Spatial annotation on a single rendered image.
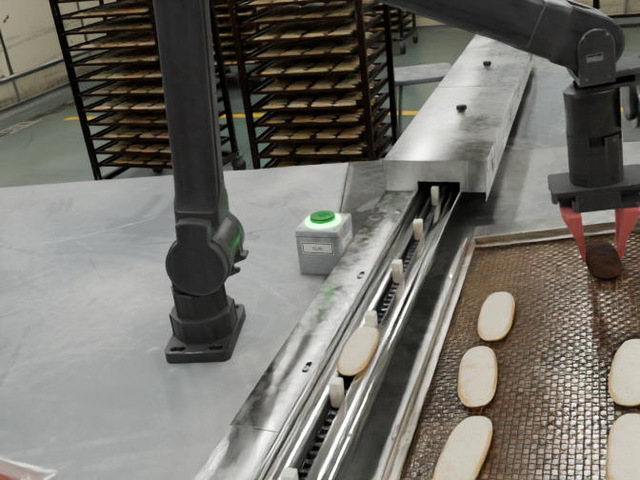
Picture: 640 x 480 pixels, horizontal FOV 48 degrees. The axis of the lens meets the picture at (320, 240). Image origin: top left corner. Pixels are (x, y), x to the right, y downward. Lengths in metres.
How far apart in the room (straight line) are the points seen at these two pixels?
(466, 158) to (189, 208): 0.54
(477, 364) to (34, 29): 6.61
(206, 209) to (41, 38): 6.36
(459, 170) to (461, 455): 0.70
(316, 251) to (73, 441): 0.44
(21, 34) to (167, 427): 6.28
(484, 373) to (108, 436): 0.42
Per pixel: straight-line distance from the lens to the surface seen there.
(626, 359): 0.71
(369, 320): 0.90
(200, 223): 0.86
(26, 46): 7.03
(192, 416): 0.86
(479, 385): 0.71
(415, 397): 0.72
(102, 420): 0.90
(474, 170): 1.24
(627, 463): 0.61
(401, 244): 1.11
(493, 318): 0.80
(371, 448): 0.78
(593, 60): 0.79
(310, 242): 1.08
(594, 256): 0.90
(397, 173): 1.27
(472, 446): 0.64
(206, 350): 0.94
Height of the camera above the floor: 1.33
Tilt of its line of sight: 25 degrees down
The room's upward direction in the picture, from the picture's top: 7 degrees counter-clockwise
